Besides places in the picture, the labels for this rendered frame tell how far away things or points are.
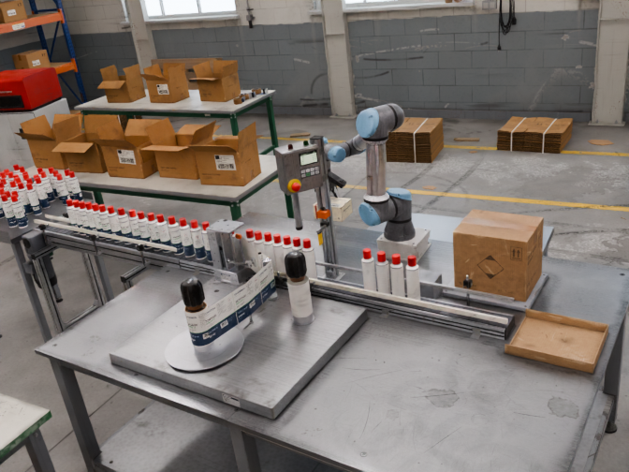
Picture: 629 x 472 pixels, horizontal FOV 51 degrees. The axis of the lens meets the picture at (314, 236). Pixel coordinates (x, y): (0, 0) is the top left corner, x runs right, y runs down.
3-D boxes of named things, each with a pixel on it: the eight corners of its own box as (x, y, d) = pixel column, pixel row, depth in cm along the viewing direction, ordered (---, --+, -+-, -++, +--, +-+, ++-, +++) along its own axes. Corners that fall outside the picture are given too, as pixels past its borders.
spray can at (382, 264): (376, 298, 274) (372, 254, 265) (382, 292, 277) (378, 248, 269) (387, 301, 271) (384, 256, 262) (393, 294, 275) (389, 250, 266)
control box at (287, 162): (279, 189, 287) (273, 147, 279) (315, 180, 292) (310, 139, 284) (287, 197, 278) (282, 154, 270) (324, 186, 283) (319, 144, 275)
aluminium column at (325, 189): (326, 277, 305) (309, 138, 277) (330, 272, 308) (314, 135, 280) (334, 279, 303) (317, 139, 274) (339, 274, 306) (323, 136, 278)
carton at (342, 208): (314, 218, 338) (313, 205, 335) (325, 209, 348) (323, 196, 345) (342, 221, 331) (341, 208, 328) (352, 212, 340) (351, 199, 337)
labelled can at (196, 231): (194, 259, 327) (185, 222, 318) (200, 255, 331) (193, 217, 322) (201, 261, 324) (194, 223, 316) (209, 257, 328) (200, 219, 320)
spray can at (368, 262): (362, 295, 277) (358, 251, 269) (368, 288, 281) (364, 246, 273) (373, 297, 275) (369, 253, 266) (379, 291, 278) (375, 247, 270)
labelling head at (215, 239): (214, 279, 304) (204, 229, 293) (232, 267, 314) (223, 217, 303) (239, 285, 297) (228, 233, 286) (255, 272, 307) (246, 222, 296)
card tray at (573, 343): (504, 353, 238) (504, 344, 237) (525, 317, 258) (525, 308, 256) (592, 374, 223) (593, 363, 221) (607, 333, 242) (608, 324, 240)
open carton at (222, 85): (190, 104, 688) (183, 68, 672) (216, 93, 720) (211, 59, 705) (221, 105, 666) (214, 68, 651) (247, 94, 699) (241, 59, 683)
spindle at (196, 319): (187, 348, 253) (172, 284, 241) (203, 336, 260) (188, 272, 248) (205, 354, 249) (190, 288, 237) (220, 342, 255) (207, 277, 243)
